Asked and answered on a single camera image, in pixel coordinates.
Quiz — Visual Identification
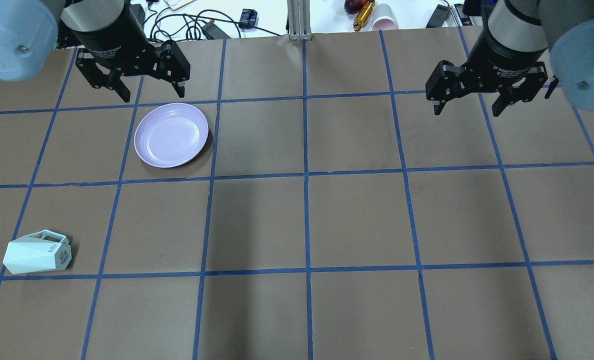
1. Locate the mint green faceted cup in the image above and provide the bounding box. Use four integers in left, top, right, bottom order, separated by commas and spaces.
2, 229, 73, 275

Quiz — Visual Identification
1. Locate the aluminium frame post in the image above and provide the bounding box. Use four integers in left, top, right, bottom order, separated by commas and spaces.
287, 0, 313, 42

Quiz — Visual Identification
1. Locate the black power adapter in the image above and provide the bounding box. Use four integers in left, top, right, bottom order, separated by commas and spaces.
201, 22, 231, 40

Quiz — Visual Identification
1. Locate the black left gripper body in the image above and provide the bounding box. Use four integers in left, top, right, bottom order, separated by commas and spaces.
70, 14, 155, 76

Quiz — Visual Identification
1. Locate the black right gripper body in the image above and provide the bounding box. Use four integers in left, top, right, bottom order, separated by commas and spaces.
460, 30, 544, 92

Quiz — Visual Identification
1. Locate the lavender plate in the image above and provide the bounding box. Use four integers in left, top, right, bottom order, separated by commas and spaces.
133, 103, 210, 169

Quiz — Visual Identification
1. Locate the red orange fruit object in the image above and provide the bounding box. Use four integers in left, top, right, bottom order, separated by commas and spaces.
343, 0, 368, 15

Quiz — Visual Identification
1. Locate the small blue black device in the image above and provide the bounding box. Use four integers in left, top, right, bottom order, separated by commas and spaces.
238, 8, 258, 30

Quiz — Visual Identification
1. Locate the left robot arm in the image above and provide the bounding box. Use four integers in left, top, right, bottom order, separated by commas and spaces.
0, 0, 191, 103

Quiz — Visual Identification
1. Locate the pink paper cup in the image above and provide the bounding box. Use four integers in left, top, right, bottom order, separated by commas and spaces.
370, 3, 399, 31

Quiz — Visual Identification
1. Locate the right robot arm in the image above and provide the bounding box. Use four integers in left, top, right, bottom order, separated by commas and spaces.
425, 0, 594, 116

